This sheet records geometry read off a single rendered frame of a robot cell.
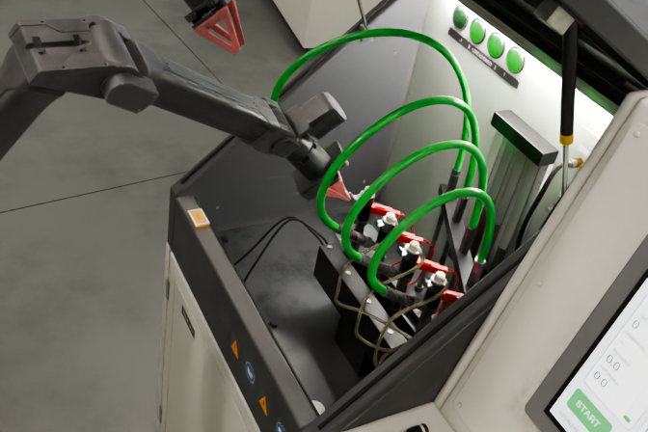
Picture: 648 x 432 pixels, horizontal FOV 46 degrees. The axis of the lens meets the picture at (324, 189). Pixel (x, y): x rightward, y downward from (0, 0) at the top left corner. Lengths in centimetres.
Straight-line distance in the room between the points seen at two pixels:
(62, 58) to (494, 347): 74
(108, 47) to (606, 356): 73
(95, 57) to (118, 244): 211
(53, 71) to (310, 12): 346
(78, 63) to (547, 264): 68
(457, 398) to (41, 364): 160
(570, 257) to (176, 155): 254
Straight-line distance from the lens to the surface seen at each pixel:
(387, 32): 134
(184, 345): 181
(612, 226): 108
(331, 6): 431
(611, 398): 110
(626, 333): 107
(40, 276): 287
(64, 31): 92
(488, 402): 124
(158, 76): 97
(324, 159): 133
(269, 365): 135
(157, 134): 359
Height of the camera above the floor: 197
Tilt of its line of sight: 36 degrees down
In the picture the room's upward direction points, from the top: 11 degrees clockwise
